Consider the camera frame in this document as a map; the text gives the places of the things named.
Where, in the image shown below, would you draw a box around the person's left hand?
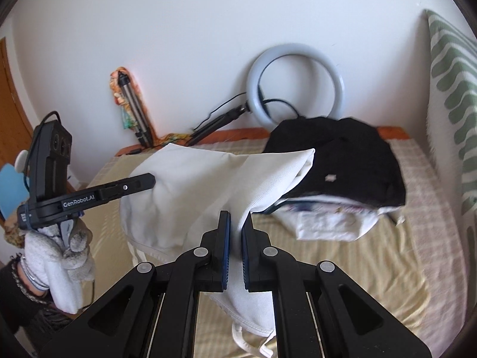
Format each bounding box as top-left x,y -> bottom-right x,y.
23,216 -> 97,314

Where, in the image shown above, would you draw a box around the leopard print cloth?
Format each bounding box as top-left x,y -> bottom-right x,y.
4,227 -> 27,247

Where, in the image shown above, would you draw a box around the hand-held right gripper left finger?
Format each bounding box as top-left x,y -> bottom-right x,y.
40,211 -> 232,358

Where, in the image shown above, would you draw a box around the plaid covered bed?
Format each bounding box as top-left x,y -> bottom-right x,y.
391,138 -> 470,355

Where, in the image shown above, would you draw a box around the yellow striped bed sheet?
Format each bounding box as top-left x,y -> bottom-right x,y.
84,138 -> 429,358

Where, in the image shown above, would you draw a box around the colourful patterned scarf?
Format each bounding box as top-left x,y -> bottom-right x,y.
109,68 -> 137,131

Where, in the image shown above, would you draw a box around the white round lamp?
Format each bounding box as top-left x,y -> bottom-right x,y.
15,150 -> 30,174

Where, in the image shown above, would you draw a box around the orange wooden bed frame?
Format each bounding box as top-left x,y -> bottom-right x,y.
115,127 -> 411,157

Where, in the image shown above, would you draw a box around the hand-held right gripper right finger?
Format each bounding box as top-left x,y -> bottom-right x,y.
240,217 -> 433,358

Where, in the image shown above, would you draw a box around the beaded bracelet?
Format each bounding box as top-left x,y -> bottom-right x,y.
9,255 -> 51,304

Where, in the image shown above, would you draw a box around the silver tripod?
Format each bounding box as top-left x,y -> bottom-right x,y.
117,72 -> 154,147

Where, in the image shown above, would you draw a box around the wooden door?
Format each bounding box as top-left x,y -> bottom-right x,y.
0,37 -> 36,165

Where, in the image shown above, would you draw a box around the white ring light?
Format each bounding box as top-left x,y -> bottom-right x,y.
247,44 -> 345,129

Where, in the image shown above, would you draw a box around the light blue plastic panel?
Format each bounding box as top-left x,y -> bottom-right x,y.
0,164 -> 30,228

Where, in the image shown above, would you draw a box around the black folded garment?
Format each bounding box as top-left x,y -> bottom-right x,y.
263,117 -> 407,207

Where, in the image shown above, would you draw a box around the green patterned pillow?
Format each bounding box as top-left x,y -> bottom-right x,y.
425,9 -> 477,228

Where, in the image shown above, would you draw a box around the person's left forearm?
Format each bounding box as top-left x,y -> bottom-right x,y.
0,257 -> 75,338

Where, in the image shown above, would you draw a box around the white folded clothes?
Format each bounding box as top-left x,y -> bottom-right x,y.
274,194 -> 407,241

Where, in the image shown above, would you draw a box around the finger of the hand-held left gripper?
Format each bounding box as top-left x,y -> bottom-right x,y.
99,172 -> 156,204

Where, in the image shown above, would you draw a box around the black ring light stand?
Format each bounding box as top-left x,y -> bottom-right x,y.
188,104 -> 250,146

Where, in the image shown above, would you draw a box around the black ring light cable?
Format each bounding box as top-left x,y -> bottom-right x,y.
208,94 -> 248,120

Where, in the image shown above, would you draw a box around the white camisole top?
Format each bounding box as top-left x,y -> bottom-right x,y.
119,142 -> 317,357

